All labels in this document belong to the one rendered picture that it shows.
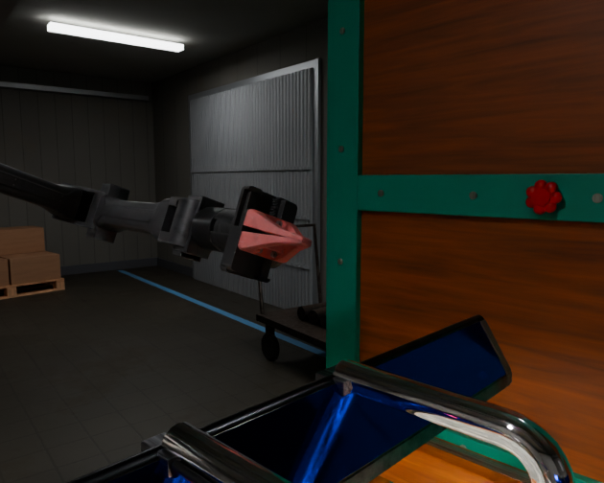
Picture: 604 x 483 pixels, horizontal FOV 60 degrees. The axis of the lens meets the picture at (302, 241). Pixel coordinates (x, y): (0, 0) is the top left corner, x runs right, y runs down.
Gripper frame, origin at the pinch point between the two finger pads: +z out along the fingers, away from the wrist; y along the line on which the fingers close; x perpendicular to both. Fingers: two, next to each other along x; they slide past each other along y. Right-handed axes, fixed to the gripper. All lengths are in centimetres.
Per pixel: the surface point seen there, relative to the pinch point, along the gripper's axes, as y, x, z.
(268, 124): -146, -229, -381
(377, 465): 16.0, 1.4, 17.2
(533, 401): 11.2, -40.7, 8.2
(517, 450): 10.8, 2.3, 27.4
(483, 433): 10.6, 2.6, 25.3
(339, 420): 13.4, 4.7, 15.5
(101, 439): 99, -78, -207
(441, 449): 22.3, -38.3, -2.3
